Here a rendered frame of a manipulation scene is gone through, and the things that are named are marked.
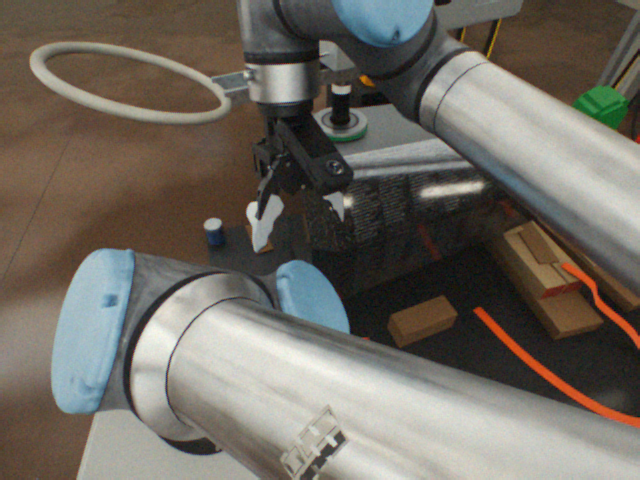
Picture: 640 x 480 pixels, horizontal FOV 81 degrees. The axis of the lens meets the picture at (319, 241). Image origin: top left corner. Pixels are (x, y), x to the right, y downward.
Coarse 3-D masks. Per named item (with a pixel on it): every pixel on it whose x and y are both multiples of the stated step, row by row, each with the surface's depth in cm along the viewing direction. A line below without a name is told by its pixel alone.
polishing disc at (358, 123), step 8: (320, 112) 151; (328, 112) 151; (352, 112) 151; (360, 112) 151; (320, 120) 147; (328, 120) 147; (352, 120) 147; (360, 120) 147; (328, 128) 143; (336, 128) 143; (344, 128) 143; (352, 128) 143; (360, 128) 143; (336, 136) 141; (344, 136) 141
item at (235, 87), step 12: (240, 72) 120; (324, 72) 123; (336, 72) 125; (348, 72) 127; (360, 72) 130; (228, 84) 120; (240, 84) 122; (324, 84) 126; (228, 96) 111; (240, 96) 113
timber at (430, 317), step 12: (432, 300) 181; (444, 300) 181; (396, 312) 177; (408, 312) 177; (420, 312) 177; (432, 312) 177; (444, 312) 177; (456, 312) 177; (396, 324) 173; (408, 324) 172; (420, 324) 172; (432, 324) 173; (444, 324) 179; (396, 336) 176; (408, 336) 171; (420, 336) 177
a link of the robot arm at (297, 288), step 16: (288, 272) 47; (304, 272) 50; (320, 272) 54; (272, 288) 46; (288, 288) 45; (304, 288) 48; (320, 288) 52; (272, 304) 44; (288, 304) 44; (304, 304) 46; (320, 304) 49; (336, 304) 53; (320, 320) 47; (336, 320) 50
